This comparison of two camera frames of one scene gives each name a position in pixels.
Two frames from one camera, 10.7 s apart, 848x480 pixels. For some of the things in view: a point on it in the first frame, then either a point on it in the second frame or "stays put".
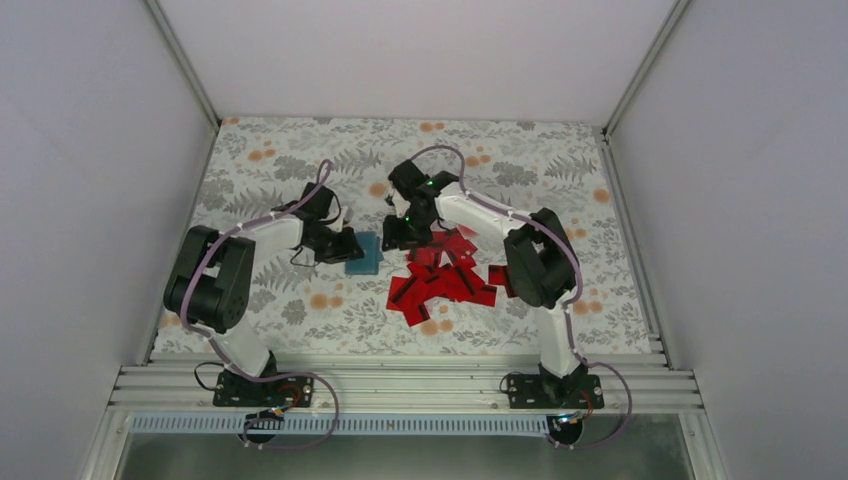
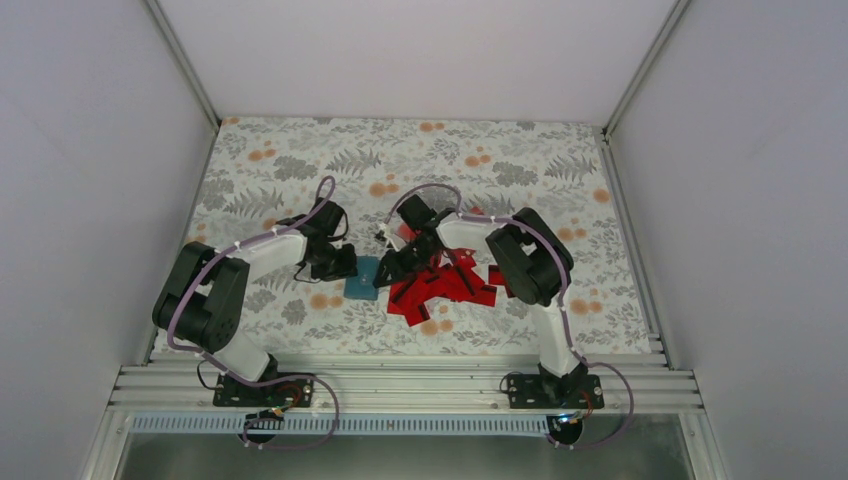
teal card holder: x=371 y=246 → x=360 y=286
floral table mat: x=260 y=167 stays put
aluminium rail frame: x=401 y=388 stays put
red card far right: x=499 y=275 stays put
